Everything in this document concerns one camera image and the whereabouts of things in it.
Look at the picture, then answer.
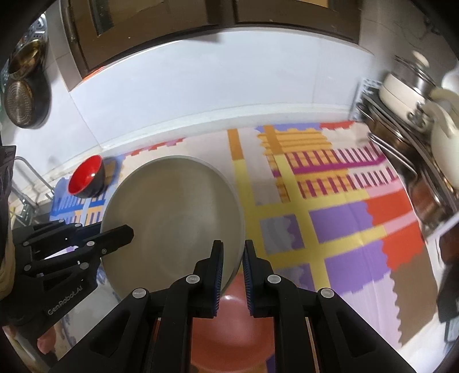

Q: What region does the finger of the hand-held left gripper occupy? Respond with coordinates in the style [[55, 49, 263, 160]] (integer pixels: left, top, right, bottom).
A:
[[23, 224, 136, 278], [20, 220, 104, 259]]

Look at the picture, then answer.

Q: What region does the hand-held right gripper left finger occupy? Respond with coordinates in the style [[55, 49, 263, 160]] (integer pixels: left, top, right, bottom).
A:
[[46, 240, 226, 373]]

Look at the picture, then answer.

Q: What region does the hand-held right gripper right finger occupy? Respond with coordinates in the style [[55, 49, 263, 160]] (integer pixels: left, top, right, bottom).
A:
[[243, 240, 413, 373]]

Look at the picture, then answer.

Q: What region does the pink bowl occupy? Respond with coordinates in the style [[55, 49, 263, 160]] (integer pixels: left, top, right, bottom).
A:
[[151, 273, 320, 373]]

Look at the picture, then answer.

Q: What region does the white bowl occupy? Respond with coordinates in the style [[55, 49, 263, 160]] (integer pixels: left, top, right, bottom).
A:
[[101, 155, 246, 301]]

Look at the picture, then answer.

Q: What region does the person's left hand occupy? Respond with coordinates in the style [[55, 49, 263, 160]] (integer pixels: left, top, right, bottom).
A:
[[36, 323, 70, 363]]

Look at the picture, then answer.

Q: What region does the red and black bowl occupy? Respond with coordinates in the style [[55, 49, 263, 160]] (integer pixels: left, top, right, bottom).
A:
[[68, 155, 107, 199]]

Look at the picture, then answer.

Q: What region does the colourful patterned table mat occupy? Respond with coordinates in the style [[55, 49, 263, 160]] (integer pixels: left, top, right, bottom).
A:
[[11, 122, 441, 359]]

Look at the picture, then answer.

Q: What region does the black round pan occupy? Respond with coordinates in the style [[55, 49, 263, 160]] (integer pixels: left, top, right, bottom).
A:
[[4, 77, 51, 129]]

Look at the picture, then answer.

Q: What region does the brass bowl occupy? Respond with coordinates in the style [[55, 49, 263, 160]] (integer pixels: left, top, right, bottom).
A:
[[8, 38, 48, 81]]

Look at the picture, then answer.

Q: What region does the copper-coloured steel pot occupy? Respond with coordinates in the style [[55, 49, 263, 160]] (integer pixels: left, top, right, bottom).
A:
[[409, 168, 459, 231]]

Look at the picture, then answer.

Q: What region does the black box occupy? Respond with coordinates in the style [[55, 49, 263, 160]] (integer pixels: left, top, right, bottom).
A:
[[435, 265, 459, 323]]

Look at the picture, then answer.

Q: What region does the perforated steel plate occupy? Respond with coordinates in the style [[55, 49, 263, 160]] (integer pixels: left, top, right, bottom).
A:
[[26, 14, 48, 42]]

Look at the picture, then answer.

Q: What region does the metal pot rack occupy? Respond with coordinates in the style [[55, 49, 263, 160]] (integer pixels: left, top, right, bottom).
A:
[[355, 93, 459, 238]]

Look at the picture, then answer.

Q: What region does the wooden cabinet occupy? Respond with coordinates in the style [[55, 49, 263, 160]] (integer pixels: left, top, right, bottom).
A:
[[59, 0, 363, 81]]

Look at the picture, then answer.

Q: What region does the white patterned panel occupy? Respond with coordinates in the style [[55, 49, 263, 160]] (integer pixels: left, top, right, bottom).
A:
[[353, 77, 383, 123]]

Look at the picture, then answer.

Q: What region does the large cream pot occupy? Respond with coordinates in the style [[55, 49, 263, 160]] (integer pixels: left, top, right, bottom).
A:
[[430, 104, 459, 180]]

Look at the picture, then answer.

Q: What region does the steel pot with glass lid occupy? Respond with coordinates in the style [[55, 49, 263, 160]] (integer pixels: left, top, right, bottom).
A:
[[394, 54, 439, 98]]

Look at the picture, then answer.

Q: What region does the metal wire rack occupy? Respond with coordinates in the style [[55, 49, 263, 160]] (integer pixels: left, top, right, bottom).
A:
[[11, 154, 55, 231]]

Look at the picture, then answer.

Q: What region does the steel pan with handle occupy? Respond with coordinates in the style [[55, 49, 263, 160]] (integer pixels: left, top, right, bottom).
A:
[[359, 100, 421, 177]]

